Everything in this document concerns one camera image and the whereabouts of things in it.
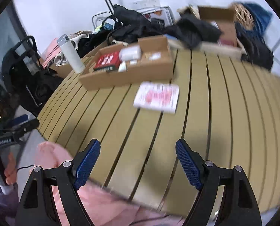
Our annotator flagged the white spray bottle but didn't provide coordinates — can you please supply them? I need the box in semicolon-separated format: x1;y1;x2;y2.
118;61;127;72

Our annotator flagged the pink white wipes pack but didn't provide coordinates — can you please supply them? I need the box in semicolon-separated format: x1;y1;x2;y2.
133;82;179;114

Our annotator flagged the translucent white plastic box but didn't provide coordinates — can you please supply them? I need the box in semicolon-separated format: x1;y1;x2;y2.
119;45;142;61

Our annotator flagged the person's left hand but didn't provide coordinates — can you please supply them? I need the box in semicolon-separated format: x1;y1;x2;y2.
4;152;17;185

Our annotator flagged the white thermos bottle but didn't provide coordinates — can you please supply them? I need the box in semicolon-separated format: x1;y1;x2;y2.
54;34;85;74

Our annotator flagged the red printed box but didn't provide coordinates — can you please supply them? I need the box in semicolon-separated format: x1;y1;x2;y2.
93;51;121;72

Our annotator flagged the black clothes pile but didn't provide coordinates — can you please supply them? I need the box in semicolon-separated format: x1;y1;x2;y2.
77;5;166;58

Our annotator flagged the brown cardboard tray box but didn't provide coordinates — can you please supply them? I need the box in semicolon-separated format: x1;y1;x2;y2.
79;36;174;91

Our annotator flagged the hello kitty sticker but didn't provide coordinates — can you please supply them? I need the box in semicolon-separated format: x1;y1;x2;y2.
146;52;161;61

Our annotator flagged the blue fabric bag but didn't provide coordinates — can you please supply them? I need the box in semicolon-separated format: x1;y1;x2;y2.
242;3;273;44

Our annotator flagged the black jacket right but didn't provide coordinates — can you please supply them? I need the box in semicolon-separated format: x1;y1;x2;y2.
174;14;222;49

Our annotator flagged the printed appliance carton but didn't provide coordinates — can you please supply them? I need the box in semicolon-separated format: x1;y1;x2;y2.
142;6;175;27

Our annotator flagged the open cardboard box right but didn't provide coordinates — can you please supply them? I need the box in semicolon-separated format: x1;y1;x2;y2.
198;6;237;47

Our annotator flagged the woven wicker basket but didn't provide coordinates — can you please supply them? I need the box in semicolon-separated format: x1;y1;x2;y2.
231;3;254;30

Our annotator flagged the wall power socket strip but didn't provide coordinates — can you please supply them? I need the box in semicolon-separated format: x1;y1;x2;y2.
130;0;160;10

